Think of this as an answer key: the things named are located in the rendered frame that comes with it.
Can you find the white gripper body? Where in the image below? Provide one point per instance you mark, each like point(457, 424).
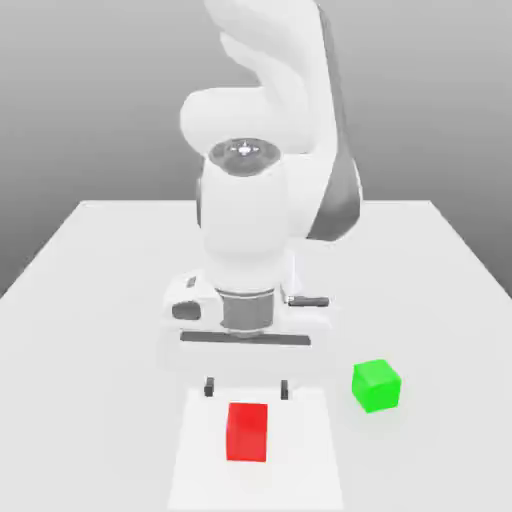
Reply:
point(244, 356)

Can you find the small red cube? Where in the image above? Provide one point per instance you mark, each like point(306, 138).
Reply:
point(246, 434)

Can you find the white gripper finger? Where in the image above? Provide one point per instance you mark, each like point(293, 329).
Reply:
point(284, 390)
point(208, 387)

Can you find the small green cube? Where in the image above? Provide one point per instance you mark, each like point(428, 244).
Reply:
point(376, 386)

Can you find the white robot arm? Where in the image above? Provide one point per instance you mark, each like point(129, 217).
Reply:
point(244, 216)

